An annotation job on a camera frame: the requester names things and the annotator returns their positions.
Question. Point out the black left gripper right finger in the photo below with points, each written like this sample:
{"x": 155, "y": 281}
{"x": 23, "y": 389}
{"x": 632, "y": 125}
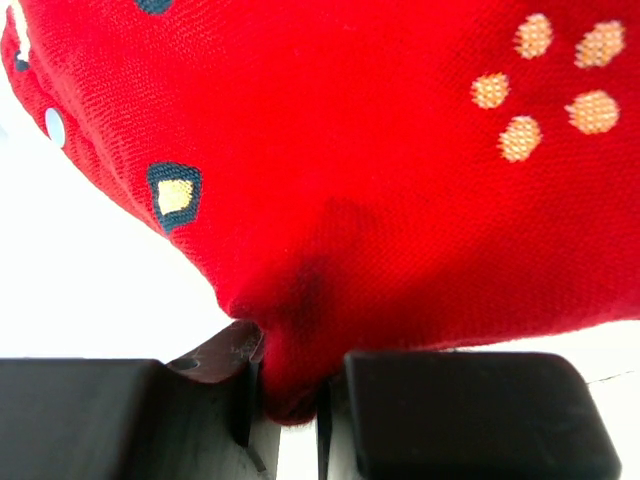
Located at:
{"x": 461, "y": 415}

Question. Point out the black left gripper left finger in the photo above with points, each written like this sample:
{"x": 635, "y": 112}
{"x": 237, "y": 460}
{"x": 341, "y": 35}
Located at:
{"x": 195, "y": 417}

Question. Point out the red printed pillowcase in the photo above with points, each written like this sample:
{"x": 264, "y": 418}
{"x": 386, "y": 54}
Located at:
{"x": 359, "y": 174}

